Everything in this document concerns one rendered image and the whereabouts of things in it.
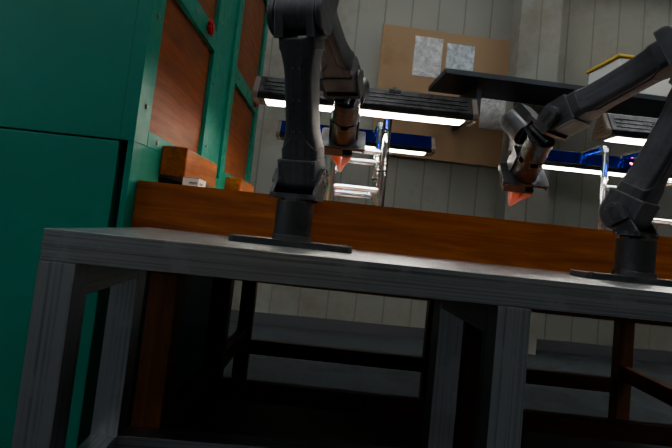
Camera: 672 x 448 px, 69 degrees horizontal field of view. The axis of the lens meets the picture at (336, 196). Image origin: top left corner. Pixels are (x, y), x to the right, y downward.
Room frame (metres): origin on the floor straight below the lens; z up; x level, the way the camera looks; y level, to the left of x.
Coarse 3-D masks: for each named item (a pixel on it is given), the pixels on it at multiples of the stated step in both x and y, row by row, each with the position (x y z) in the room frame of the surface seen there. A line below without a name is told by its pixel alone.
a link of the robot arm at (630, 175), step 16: (656, 128) 0.83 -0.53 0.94; (656, 144) 0.82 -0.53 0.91; (640, 160) 0.84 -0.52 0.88; (656, 160) 0.82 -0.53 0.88; (624, 176) 0.86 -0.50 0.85; (640, 176) 0.84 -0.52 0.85; (656, 176) 0.82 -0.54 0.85; (608, 192) 0.87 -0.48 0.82; (624, 192) 0.85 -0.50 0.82; (640, 192) 0.83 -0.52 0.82; (656, 192) 0.84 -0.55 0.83; (640, 208) 0.83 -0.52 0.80; (656, 208) 0.86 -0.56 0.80; (608, 224) 0.87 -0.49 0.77; (640, 224) 0.86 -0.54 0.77
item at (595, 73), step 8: (616, 56) 3.08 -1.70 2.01; (624, 56) 3.06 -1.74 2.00; (632, 56) 3.06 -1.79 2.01; (600, 64) 3.25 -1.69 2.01; (608, 64) 3.18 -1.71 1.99; (616, 64) 3.09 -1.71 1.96; (592, 72) 3.37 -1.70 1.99; (600, 72) 3.26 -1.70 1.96; (608, 72) 3.17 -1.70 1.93; (592, 80) 3.35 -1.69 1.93; (664, 80) 3.09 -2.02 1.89; (648, 88) 3.08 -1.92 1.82; (656, 88) 3.09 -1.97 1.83; (664, 88) 3.09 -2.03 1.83
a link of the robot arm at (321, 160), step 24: (288, 0) 0.73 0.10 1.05; (312, 0) 0.72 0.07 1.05; (288, 24) 0.74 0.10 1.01; (312, 24) 0.73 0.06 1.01; (288, 48) 0.75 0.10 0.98; (312, 48) 0.74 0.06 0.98; (288, 72) 0.77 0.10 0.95; (312, 72) 0.76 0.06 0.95; (288, 96) 0.78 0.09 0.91; (312, 96) 0.78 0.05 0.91; (288, 120) 0.79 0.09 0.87; (312, 120) 0.79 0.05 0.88; (288, 144) 0.80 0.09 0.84; (312, 144) 0.80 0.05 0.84; (288, 168) 0.81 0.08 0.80; (312, 168) 0.80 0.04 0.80; (288, 192) 0.84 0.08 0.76; (312, 192) 0.82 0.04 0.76
